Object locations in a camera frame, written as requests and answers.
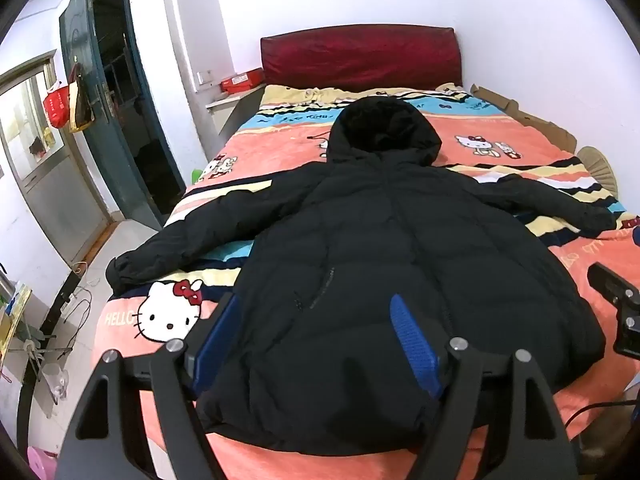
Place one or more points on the green plastic item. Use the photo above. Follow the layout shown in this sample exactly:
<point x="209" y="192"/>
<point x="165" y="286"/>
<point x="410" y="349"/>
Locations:
<point x="197" y="176"/>

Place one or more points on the brown cardboard sheet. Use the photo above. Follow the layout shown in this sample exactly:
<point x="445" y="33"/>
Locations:
<point x="550" y="130"/>

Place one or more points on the yellow brown hanging bag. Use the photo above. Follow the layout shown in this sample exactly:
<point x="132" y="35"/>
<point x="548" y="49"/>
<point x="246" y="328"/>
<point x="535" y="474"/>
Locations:
<point x="80" y="110"/>

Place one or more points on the dark green door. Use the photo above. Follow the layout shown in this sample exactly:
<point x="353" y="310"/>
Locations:
<point x="100" y="110"/>

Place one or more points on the black hooded puffer jacket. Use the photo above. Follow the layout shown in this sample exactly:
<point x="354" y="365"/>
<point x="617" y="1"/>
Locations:
<point x="375" y="235"/>

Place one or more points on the metal framed glass door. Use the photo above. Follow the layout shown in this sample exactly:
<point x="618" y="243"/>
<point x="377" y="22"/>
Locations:
<point x="55" y="195"/>

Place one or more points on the white wall switch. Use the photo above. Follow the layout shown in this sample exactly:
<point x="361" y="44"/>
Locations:
<point x="204" y="78"/>

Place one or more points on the pink plastic stool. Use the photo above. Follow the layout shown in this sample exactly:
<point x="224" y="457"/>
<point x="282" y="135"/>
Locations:
<point x="42" y="465"/>

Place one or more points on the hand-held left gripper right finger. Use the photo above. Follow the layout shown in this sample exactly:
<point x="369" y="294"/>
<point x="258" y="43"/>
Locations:
<point x="413" y="341"/>

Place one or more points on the clear plastic pitcher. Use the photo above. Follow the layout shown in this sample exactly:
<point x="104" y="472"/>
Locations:
<point x="55" y="385"/>

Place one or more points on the red flat box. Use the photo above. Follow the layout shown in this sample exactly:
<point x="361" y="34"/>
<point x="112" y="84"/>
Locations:
<point x="242" y="81"/>

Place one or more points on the red plastic bag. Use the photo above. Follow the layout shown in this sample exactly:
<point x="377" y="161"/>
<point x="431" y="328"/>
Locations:
<point x="56" y="105"/>

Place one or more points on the white bedside table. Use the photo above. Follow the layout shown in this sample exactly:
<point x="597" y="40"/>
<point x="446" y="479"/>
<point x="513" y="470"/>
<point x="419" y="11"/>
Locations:
<point x="225" y="110"/>

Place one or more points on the dark red padded headboard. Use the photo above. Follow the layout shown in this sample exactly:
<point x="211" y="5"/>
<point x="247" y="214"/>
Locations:
<point x="360" y="55"/>

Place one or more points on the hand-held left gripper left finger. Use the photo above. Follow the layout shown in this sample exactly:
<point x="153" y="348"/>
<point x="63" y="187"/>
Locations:
<point x="216" y="340"/>

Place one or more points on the cartoon cat printed blanket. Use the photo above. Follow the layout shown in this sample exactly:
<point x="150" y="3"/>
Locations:
<point x="525" y="145"/>

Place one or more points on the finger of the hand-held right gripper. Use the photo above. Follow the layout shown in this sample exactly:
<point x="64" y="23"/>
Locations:
<point x="610" y="282"/>
<point x="629" y="332"/>

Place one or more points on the yellow green box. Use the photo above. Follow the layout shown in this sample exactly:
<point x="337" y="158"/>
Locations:
<point x="14" y="315"/>

